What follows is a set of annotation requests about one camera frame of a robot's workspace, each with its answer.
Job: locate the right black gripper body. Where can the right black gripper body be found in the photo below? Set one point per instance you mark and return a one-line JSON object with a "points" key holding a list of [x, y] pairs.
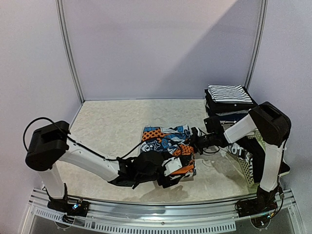
{"points": [[195, 141]]}

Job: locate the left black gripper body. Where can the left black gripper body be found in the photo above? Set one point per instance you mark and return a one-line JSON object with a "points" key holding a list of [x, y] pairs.
{"points": [[144, 179]]}

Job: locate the colourful graphic print garment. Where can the colourful graphic print garment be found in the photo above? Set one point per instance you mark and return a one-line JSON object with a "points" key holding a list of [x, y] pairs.
{"points": [[176, 141]]}

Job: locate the black white striped shirt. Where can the black white striped shirt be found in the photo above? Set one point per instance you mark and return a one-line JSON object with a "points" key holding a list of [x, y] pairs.
{"points": [[229, 94]]}

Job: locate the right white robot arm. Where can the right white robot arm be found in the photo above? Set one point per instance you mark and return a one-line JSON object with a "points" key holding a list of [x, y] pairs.
{"points": [[273, 126]]}

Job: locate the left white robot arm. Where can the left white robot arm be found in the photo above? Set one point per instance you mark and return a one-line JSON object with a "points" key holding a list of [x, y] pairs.
{"points": [[54, 142]]}

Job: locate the white perforated laundry basket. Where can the white perforated laundry basket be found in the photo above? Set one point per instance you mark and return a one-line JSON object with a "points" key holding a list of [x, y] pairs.
{"points": [[245, 159]]}

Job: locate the black folded shirt with buttons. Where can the black folded shirt with buttons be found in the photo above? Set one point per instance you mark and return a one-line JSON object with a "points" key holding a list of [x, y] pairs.
{"points": [[217, 107]]}

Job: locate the black white lettered garment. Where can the black white lettered garment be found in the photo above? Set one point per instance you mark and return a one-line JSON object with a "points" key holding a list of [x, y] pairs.
{"points": [[253, 158]]}

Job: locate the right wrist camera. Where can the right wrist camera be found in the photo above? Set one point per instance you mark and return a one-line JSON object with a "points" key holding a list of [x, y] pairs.
{"points": [[213, 125]]}

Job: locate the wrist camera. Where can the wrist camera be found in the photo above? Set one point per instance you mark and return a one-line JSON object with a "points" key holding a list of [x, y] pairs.
{"points": [[213, 125], [171, 165]]}

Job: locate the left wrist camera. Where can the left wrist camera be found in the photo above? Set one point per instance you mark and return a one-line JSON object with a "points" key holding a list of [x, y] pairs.
{"points": [[171, 165]]}

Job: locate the aluminium front rail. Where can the aluminium front rail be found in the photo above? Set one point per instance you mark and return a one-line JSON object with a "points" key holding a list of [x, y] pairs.
{"points": [[206, 217]]}

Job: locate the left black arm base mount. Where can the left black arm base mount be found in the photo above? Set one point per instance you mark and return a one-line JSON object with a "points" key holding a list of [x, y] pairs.
{"points": [[72, 207]]}

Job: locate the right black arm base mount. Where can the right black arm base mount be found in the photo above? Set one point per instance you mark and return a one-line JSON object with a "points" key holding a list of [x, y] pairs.
{"points": [[264, 202]]}

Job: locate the right aluminium frame post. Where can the right aluminium frame post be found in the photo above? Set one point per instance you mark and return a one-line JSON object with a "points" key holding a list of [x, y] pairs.
{"points": [[257, 42]]}

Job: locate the aluminium frame post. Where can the aluminium frame post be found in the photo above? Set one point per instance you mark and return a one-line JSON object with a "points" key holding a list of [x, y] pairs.
{"points": [[257, 42], [68, 50]]}

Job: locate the left aluminium frame post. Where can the left aluminium frame post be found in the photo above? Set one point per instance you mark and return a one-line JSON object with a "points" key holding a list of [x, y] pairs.
{"points": [[68, 50]]}

